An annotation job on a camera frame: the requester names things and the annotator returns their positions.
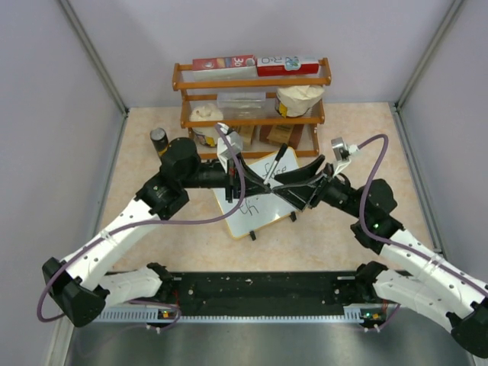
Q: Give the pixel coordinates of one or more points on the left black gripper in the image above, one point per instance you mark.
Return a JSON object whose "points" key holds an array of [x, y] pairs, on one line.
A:
{"points": [[253, 184]]}

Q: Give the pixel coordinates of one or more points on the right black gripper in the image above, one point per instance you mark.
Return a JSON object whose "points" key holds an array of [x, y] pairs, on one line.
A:
{"points": [[300, 195]]}

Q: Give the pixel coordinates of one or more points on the yellow framed whiteboard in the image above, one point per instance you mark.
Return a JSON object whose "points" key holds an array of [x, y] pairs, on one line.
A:
{"points": [[258, 211]]}

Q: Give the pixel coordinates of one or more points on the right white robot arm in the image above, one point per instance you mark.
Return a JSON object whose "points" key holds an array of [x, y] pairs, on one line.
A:
{"points": [[433, 287]]}

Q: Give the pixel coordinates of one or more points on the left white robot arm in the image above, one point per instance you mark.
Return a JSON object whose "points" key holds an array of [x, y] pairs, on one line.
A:
{"points": [[81, 285]]}

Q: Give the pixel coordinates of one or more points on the brown packet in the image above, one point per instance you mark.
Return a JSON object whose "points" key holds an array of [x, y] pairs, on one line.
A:
{"points": [[278, 134]]}

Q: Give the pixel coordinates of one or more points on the tan cardboard box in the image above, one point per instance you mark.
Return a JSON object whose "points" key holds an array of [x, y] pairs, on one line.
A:
{"points": [[245, 136]]}

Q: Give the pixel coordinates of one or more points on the wooden three tier shelf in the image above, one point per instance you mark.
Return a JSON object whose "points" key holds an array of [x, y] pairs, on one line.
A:
{"points": [[199, 111]]}

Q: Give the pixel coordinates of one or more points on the clear plastic container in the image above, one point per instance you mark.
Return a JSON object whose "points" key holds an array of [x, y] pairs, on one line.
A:
{"points": [[242, 105]]}

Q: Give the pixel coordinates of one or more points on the white bag middle right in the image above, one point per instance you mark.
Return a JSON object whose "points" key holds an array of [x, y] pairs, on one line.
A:
{"points": [[295, 101]]}

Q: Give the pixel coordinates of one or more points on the black drink can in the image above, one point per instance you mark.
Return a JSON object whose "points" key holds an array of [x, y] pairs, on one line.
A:
{"points": [[159, 140]]}

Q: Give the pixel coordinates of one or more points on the red foil box left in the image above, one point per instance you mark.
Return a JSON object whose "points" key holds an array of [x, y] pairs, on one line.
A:
{"points": [[224, 67]]}

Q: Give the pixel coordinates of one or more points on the red white wrap box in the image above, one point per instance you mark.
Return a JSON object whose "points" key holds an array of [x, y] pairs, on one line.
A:
{"points": [[268, 66]]}

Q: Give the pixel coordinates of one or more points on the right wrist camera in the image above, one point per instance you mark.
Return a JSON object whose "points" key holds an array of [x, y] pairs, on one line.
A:
{"points": [[343, 155]]}

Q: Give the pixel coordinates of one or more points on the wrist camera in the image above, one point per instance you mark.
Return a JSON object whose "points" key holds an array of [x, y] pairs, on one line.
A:
{"points": [[343, 155], [229, 144]]}

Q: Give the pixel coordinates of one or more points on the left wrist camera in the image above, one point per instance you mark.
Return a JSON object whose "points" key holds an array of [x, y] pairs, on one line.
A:
{"points": [[229, 144]]}

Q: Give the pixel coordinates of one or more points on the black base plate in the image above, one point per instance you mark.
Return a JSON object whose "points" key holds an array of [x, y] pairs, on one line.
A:
{"points": [[264, 293]]}

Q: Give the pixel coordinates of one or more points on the grey slotted cable duct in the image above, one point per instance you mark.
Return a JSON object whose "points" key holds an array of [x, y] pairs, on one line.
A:
{"points": [[152, 314]]}

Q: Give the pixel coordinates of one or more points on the aluminium frame rail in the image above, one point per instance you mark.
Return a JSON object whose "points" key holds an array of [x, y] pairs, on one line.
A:
{"points": [[405, 338]]}

